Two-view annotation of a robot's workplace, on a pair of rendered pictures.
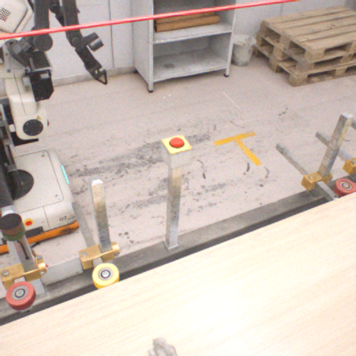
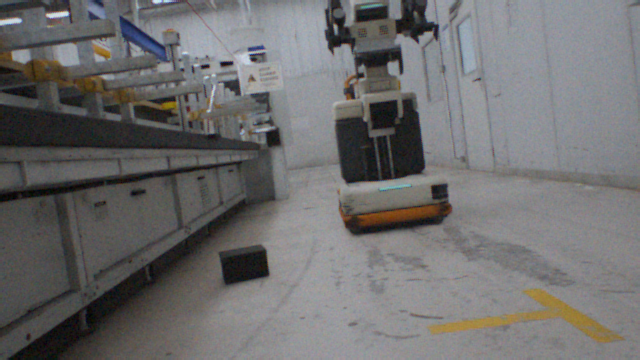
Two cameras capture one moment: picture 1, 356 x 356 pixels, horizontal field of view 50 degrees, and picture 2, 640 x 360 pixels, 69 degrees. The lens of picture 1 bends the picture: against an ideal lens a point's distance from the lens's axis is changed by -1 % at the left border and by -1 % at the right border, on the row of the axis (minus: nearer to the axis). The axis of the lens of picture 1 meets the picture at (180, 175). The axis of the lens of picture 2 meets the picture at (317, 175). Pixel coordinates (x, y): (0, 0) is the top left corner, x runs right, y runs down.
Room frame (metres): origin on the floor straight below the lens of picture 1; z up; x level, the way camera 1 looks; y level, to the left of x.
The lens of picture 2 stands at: (2.63, -1.81, 0.52)
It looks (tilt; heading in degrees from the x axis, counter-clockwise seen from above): 3 degrees down; 118
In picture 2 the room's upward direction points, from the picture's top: 8 degrees counter-clockwise
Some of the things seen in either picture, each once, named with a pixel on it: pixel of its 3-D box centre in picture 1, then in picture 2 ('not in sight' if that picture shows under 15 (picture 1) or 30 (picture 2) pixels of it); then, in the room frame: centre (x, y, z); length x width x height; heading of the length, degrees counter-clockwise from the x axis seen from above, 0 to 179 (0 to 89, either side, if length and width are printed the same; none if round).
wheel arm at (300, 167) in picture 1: (306, 173); (142, 96); (1.29, -0.58, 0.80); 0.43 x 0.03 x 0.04; 28
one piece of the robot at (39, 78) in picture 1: (34, 69); (377, 58); (1.73, 0.77, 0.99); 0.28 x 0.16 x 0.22; 28
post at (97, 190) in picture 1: (102, 230); (191, 94); (0.79, 0.25, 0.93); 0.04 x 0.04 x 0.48; 28
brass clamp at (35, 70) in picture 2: not in sight; (49, 73); (1.49, -1.05, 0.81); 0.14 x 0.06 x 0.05; 118
